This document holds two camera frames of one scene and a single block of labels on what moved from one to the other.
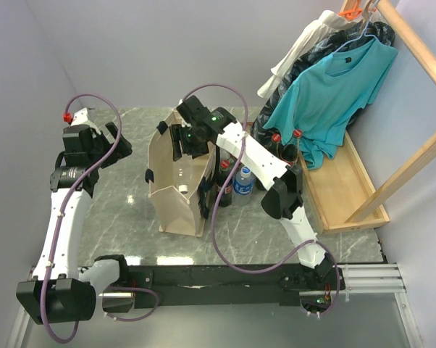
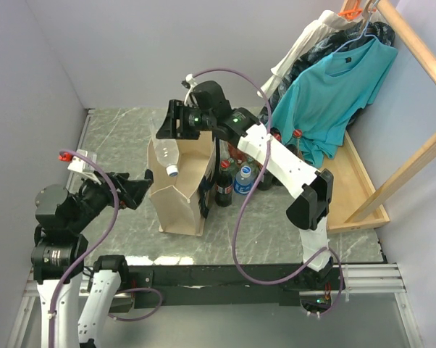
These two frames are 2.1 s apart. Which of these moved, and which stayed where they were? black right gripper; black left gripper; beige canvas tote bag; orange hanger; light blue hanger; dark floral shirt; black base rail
Moved: black right gripper; black left gripper
Stayed: beige canvas tote bag; dark floral shirt; light blue hanger; orange hanger; black base rail
